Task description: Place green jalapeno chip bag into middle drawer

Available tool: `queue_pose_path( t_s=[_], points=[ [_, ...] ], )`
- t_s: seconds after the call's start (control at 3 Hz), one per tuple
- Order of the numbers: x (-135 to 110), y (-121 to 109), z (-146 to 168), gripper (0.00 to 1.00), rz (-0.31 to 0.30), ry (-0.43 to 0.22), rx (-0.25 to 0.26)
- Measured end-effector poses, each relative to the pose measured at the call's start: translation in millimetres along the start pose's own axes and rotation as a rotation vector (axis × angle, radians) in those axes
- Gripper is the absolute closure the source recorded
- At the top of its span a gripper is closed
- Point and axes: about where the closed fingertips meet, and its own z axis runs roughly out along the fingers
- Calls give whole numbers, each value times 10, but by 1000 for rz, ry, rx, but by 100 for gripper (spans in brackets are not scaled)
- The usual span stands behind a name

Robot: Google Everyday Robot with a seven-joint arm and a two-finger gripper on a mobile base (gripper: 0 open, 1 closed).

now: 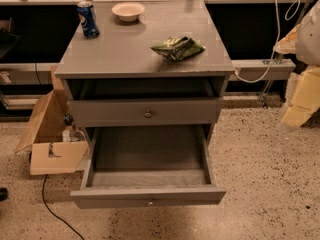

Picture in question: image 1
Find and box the black floor cable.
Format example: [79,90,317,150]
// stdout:
[41,174,86,240]

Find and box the grey drawer cabinet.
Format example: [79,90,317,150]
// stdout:
[56,1,234,137]

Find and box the white bottle in box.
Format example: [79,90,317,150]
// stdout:
[62,128,71,142]

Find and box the open cardboard box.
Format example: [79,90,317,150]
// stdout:
[15,66,88,175]

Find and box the open grey lower drawer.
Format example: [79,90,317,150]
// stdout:
[70,125,226,209]

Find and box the white hanging cable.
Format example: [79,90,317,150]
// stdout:
[234,0,302,84]

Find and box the blue pepsi can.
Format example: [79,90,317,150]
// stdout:
[77,1,100,38]

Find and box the white bowl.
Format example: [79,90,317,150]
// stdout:
[112,2,145,22]

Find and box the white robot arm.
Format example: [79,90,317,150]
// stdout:
[273,1,320,128]

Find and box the green jalapeno chip bag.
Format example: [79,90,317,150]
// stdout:
[151,36,205,61]

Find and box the black shoe tip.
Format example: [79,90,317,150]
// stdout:
[0,187,8,201]

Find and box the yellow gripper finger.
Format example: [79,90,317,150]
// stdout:
[273,25,300,54]
[281,66,320,128]

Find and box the grey upper drawer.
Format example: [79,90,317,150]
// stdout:
[68,97,222,127]

